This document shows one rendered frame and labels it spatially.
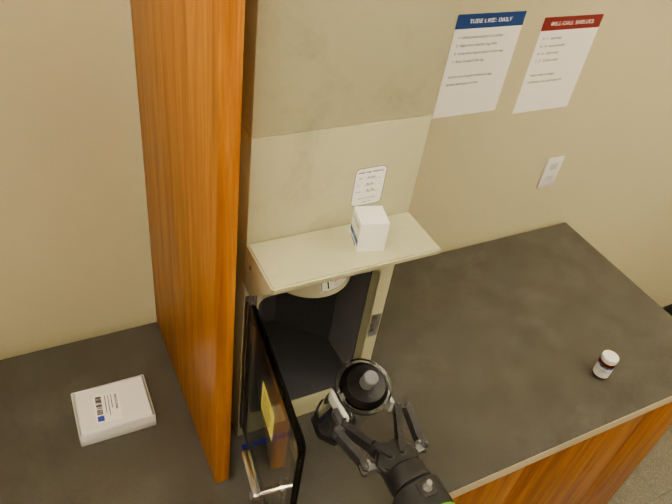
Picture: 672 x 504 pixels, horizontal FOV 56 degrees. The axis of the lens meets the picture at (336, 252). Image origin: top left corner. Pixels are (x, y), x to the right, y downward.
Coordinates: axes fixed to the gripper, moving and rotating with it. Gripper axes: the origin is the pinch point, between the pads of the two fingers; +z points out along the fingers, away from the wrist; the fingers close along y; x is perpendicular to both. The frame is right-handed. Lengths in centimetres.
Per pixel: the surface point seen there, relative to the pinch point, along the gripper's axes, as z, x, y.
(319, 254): 10.1, -29.6, 7.1
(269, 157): 16, -46, 15
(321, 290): 18.1, -11.7, 0.8
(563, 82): 59, -27, -94
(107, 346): 52, 27, 39
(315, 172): 16.2, -41.8, 6.4
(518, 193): 59, 12, -93
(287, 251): 12.4, -29.6, 11.9
